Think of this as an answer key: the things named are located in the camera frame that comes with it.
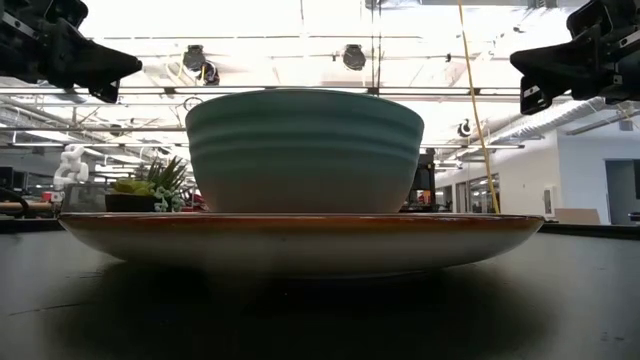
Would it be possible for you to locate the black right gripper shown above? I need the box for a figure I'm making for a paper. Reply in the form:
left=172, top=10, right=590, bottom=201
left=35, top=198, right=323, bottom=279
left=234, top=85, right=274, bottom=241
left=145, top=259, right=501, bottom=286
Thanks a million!
left=509, top=0, right=640, bottom=117

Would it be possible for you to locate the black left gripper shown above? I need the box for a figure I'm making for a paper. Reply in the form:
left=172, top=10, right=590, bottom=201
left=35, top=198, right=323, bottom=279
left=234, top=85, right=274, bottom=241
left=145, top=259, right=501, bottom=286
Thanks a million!
left=0, top=0, right=144, bottom=105

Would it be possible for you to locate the teal ribbed bowl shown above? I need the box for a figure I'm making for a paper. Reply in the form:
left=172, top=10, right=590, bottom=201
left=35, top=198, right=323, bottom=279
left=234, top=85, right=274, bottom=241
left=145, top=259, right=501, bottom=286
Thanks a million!
left=184, top=88, right=426, bottom=215

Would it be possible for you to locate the dark transparent bin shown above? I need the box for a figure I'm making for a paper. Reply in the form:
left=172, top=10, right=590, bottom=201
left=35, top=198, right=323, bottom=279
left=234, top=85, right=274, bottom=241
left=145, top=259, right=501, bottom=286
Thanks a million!
left=62, top=181, right=108, bottom=214

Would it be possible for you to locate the potted succulent plant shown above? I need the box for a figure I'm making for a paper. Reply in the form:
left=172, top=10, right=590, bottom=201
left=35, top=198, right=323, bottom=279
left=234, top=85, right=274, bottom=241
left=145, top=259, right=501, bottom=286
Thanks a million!
left=104, top=155, right=189, bottom=213

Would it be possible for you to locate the long ceiling light bar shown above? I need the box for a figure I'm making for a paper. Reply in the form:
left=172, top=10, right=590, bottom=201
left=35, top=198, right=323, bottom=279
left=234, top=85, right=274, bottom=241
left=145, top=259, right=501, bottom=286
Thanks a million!
left=0, top=86, right=524, bottom=97

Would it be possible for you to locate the cardboard box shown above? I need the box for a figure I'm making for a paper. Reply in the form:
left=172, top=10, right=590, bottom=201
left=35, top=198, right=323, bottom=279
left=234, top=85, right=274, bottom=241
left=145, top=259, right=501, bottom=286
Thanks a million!
left=553, top=207, right=602, bottom=226

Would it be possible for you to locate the wooden bar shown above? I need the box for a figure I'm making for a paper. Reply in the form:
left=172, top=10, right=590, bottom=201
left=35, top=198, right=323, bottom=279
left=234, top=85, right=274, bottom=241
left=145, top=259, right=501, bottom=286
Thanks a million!
left=0, top=199, right=54, bottom=212

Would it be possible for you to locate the black monitor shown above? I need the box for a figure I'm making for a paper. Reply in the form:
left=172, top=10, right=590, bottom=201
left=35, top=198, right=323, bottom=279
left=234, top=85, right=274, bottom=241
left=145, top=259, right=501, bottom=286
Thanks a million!
left=417, top=149, right=437, bottom=194

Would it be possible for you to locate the thin black vertical pole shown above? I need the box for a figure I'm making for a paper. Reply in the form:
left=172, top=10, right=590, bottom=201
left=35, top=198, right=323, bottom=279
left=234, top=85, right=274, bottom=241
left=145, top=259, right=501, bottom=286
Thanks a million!
left=371, top=0, right=383, bottom=91

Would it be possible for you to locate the brown-rimmed ceramic plate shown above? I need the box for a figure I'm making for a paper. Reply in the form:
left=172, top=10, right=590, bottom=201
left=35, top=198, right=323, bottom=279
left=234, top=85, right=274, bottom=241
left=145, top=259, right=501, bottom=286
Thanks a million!
left=58, top=212, right=546, bottom=274

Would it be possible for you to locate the silver ventilation duct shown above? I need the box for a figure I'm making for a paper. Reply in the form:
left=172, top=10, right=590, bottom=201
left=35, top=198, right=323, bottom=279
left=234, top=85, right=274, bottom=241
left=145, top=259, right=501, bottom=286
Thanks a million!
left=522, top=94, right=640, bottom=140

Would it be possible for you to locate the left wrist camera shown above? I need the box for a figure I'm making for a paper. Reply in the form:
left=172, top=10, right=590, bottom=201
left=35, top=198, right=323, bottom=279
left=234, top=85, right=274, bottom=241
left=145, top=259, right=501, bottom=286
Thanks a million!
left=42, top=0, right=90, bottom=29

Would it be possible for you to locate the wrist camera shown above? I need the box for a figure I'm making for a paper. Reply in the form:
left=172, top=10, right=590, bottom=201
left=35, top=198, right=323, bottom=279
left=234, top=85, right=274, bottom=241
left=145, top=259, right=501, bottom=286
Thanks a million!
left=42, top=0, right=90, bottom=29
left=565, top=0, right=615, bottom=40

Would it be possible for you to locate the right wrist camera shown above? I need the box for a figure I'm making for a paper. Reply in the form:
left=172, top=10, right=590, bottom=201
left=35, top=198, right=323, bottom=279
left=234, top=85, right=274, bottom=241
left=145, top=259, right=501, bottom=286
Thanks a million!
left=565, top=0, right=615, bottom=40

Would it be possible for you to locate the yellow cable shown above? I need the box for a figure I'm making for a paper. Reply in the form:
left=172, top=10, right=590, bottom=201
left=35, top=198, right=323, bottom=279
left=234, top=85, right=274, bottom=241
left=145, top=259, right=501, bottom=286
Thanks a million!
left=456, top=0, right=502, bottom=215

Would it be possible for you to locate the black hanging cable reel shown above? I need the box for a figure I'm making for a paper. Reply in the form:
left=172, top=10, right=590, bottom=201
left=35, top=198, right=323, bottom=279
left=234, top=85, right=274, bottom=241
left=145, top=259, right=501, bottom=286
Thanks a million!
left=341, top=43, right=368, bottom=72
left=181, top=44, right=221, bottom=87

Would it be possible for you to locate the white wall box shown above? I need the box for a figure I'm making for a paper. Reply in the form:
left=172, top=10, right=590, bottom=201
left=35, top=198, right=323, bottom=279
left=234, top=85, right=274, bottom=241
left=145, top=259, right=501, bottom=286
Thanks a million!
left=543, top=185, right=564, bottom=218

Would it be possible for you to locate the black aluminium table frame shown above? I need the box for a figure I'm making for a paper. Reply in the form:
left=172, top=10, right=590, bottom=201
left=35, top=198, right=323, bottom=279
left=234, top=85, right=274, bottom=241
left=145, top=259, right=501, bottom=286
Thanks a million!
left=0, top=217, right=640, bottom=241

